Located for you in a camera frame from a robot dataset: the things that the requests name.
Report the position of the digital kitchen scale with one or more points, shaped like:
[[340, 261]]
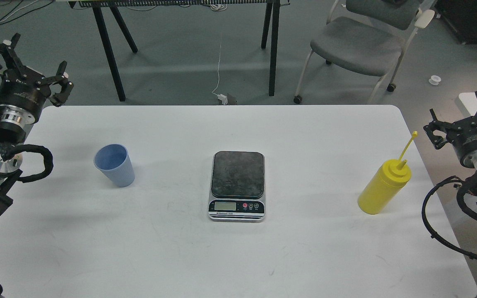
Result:
[[237, 187]]

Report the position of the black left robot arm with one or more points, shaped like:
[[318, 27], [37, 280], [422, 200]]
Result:
[[27, 162]]

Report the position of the yellow squeeze bottle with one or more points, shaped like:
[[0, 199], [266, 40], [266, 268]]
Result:
[[389, 179]]

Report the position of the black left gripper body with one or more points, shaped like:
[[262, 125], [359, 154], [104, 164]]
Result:
[[19, 93]]

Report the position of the small white spool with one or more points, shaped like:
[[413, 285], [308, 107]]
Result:
[[434, 80]]

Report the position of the black box in corner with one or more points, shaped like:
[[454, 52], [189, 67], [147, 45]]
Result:
[[461, 18]]

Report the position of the grey office chair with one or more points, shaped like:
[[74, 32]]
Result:
[[363, 48]]

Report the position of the black legged background table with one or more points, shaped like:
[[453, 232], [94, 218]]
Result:
[[185, 36]]

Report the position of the blue ribbed plastic cup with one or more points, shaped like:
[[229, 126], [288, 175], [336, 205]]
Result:
[[114, 162]]

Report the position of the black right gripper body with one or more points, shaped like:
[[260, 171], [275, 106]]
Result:
[[463, 138]]

